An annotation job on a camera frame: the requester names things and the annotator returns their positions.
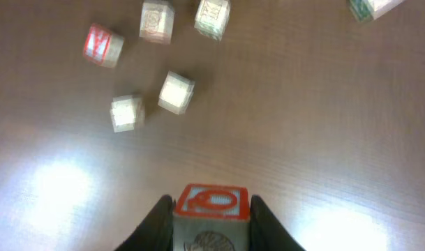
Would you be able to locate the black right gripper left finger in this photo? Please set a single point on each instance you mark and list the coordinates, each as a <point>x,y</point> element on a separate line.
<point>155,232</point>

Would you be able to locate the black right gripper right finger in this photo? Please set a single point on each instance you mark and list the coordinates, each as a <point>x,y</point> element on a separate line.
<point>266,231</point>

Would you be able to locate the wooden block blue side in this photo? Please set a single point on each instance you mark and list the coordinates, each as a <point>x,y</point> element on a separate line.
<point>212,218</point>

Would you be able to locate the wooden block yellow side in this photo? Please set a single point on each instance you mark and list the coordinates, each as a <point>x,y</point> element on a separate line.
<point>176,93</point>

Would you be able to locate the wooden block red bottom edge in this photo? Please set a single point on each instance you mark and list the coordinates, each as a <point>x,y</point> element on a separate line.
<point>127,113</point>

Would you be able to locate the red letter A block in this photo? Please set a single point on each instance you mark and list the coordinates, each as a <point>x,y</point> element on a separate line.
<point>102,46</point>

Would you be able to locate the wooden block red side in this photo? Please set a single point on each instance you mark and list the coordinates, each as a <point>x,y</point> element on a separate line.
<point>157,20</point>

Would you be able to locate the wooden block green side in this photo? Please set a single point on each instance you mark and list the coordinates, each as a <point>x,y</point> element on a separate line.
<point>212,18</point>

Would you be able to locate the wooden block green corner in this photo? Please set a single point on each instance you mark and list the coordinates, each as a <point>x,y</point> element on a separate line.
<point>369,10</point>

